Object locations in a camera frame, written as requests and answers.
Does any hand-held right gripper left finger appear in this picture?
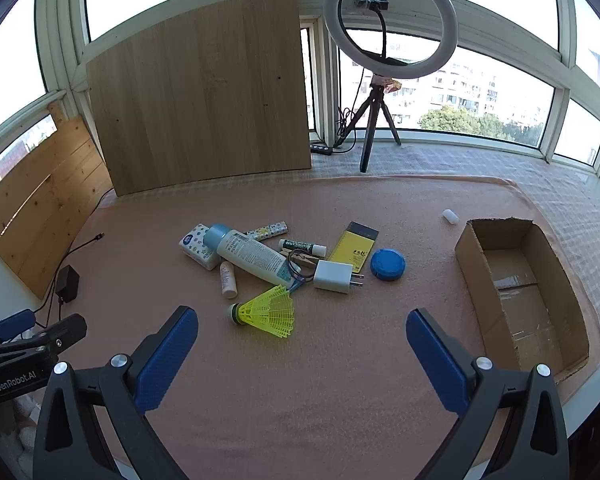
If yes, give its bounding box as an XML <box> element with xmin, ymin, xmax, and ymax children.
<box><xmin>32</xmin><ymin>306</ymin><xmax>199</xmax><ymax>480</ymax></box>

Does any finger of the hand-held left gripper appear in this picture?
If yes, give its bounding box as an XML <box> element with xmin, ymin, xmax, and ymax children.
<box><xmin>10</xmin><ymin>314</ymin><xmax>88</xmax><ymax>361</ymax></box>
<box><xmin>0</xmin><ymin>309</ymin><xmax>36</xmax><ymax>346</ymax></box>

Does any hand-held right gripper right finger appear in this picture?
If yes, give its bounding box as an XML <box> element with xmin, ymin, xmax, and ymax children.
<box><xmin>405</xmin><ymin>308</ymin><xmax>571</xmax><ymax>480</ymax></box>

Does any small pink bottle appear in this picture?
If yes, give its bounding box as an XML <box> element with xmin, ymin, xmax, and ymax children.
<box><xmin>219</xmin><ymin>260</ymin><xmax>239</xmax><ymax>300</ymax></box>

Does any cardboard box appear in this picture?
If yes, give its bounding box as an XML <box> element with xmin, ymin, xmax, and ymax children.
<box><xmin>454</xmin><ymin>217</ymin><xmax>591</xmax><ymax>376</ymax></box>

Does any yellow shuttlecock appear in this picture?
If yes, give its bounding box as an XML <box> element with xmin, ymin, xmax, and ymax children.
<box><xmin>227</xmin><ymin>285</ymin><xmax>296</xmax><ymax>339</ymax></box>

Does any white tissue pack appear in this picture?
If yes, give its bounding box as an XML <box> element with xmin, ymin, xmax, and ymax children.
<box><xmin>178</xmin><ymin>222</ymin><xmax>226</xmax><ymax>271</ymax></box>

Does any white bottle with blue cap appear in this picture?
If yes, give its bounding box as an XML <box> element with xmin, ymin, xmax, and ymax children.
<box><xmin>205</xmin><ymin>224</ymin><xmax>293</xmax><ymax>286</ymax></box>

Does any white charger plug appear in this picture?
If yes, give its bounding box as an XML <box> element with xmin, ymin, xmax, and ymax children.
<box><xmin>312</xmin><ymin>259</ymin><xmax>365</xmax><ymax>296</ymax></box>

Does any yellow notepad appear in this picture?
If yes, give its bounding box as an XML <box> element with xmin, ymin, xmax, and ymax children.
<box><xmin>327</xmin><ymin>221</ymin><xmax>380</xmax><ymax>267</ymax></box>

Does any patterned lighter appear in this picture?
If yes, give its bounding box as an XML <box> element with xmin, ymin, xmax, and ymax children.
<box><xmin>243</xmin><ymin>221</ymin><xmax>287</xmax><ymax>241</ymax></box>

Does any green and white glue stick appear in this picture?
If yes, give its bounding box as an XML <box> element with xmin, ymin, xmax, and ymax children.
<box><xmin>278</xmin><ymin>239</ymin><xmax>328</xmax><ymax>256</ymax></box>

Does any black power adapter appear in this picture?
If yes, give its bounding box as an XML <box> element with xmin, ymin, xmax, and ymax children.
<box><xmin>55</xmin><ymin>265</ymin><xmax>81</xmax><ymax>304</ymax></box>

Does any pink blanket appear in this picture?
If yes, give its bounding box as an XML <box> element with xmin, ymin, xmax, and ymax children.
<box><xmin>35</xmin><ymin>175</ymin><xmax>600</xmax><ymax>480</ymax></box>

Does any pine wood panel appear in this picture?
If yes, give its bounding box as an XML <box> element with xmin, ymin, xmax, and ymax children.
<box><xmin>0</xmin><ymin>101</ymin><xmax>113</xmax><ymax>301</ymax></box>

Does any white checked cloth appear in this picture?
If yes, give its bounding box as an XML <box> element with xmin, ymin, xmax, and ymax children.
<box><xmin>307</xmin><ymin>141</ymin><xmax>600</xmax><ymax>351</ymax></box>

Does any black tripod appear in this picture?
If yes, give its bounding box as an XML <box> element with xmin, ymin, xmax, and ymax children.
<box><xmin>337</xmin><ymin>85</ymin><xmax>402</xmax><ymax>174</ymax></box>

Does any light oak wooden board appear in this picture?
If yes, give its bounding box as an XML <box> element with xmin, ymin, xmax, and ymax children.
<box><xmin>86</xmin><ymin>0</ymin><xmax>313</xmax><ymax>197</ymax></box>

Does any pink patterned cloth piece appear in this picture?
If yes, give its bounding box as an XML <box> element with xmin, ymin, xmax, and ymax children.
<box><xmin>371</xmin><ymin>74</ymin><xmax>403</xmax><ymax>95</ymax></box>

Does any black gooseneck phone holder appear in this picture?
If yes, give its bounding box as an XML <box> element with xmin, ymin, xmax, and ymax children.
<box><xmin>351</xmin><ymin>0</ymin><xmax>416</xmax><ymax>67</ymax></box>

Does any black adapter cable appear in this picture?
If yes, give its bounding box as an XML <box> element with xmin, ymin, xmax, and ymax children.
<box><xmin>32</xmin><ymin>232</ymin><xmax>106</xmax><ymax>331</ymax></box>

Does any black ring light cable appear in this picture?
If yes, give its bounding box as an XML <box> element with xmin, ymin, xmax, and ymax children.
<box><xmin>332</xmin><ymin>107</ymin><xmax>367</xmax><ymax>153</ymax></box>

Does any white window frame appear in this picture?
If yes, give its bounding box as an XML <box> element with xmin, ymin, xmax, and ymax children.
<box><xmin>0</xmin><ymin>0</ymin><xmax>600</xmax><ymax>201</ymax></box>

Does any white ring light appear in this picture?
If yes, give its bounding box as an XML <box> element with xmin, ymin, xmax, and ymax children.
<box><xmin>323</xmin><ymin>0</ymin><xmax>459</xmax><ymax>81</ymax></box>

